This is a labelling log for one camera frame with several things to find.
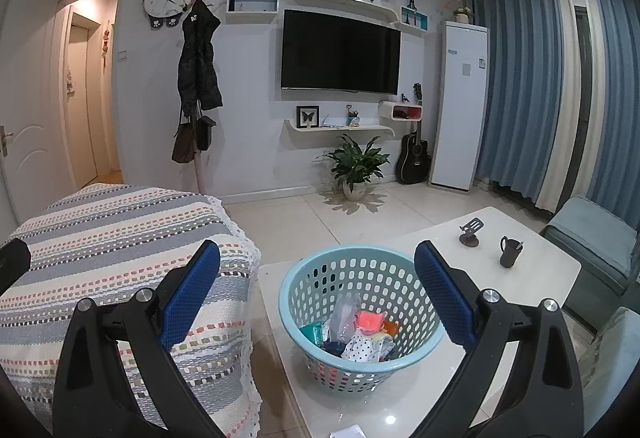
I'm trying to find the potted green plant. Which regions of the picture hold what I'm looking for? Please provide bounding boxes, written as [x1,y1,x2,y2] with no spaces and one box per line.
[319,133,390,202]

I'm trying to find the black mug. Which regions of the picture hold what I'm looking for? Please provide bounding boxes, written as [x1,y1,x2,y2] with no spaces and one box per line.
[499,236,524,269]

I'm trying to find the black wall television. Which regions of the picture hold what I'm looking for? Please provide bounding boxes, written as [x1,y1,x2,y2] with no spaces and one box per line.
[281,10,401,95]

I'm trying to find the black hanging jacket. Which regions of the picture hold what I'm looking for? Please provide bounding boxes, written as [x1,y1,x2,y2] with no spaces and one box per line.
[177,0,224,116]

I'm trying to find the blue and beige curtains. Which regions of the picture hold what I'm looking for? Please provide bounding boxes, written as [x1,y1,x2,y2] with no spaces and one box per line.
[465,0,639,227]

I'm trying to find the brown hanging bag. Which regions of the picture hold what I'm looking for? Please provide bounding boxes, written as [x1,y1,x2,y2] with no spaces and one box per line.
[171,113,198,164]

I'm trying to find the tiger playing card box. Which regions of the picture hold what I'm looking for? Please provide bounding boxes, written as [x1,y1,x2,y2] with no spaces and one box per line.
[321,340,346,358]

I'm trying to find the white door with handle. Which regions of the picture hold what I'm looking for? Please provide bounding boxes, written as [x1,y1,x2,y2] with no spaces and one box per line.
[1,0,65,223]

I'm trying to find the butterfly picture frame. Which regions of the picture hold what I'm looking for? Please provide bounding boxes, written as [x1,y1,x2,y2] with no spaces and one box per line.
[295,105,320,129]

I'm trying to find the teal tissue packet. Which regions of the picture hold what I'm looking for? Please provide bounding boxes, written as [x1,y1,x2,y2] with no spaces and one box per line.
[300,321,326,348]

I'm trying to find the teal sofa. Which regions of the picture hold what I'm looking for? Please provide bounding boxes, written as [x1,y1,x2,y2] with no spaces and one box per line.
[540,196,639,437]

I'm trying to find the black phone stand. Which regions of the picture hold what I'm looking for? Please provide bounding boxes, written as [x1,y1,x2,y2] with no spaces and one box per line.
[459,217,484,248]

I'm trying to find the striped woven table cloth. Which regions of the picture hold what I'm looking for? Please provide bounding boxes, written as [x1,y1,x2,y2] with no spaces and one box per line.
[1,184,262,437]

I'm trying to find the light blue plastic basket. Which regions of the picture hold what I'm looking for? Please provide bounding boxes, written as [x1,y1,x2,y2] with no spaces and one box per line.
[278,245,444,396]

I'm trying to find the white curved upper shelf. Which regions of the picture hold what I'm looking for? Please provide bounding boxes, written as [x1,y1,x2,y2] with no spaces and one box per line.
[306,0,399,24]

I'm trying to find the red white rounded shelf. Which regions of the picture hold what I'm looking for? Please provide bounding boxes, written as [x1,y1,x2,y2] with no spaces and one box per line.
[378,101,423,123]

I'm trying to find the pink tissue packet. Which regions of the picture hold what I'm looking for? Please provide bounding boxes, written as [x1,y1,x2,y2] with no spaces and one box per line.
[356,310,385,335]

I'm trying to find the white lower wall shelf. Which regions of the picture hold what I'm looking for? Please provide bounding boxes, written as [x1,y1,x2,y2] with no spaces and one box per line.
[284,119,396,138]

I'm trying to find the teal white box shelf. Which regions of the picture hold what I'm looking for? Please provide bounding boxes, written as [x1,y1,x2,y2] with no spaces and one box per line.
[227,0,280,15]

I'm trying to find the orange panda snack bag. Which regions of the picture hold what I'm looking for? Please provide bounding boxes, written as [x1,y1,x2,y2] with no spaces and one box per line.
[382,320,400,338]

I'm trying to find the white standing air conditioner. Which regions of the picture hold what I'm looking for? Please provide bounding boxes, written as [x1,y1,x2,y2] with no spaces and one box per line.
[430,22,489,192]

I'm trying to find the black acoustic guitar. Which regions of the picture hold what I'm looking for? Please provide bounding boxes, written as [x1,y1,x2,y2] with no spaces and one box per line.
[395,83,431,184]

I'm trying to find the white dotted paper wrapper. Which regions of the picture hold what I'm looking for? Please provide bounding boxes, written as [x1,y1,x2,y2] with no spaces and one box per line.
[341,332,395,363]

